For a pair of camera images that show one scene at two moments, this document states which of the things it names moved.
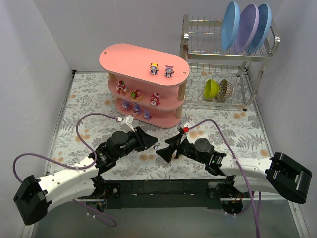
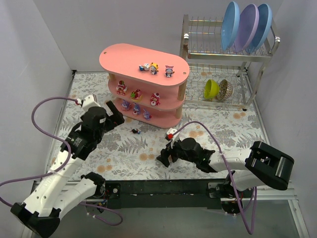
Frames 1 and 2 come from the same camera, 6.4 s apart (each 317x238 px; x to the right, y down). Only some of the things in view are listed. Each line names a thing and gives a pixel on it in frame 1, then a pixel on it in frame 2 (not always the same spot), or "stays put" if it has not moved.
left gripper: x=138 y=140 -> x=109 y=118
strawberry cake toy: x=121 y=88 stays put
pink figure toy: x=155 y=99 stays put
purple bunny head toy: x=136 y=109 stays put
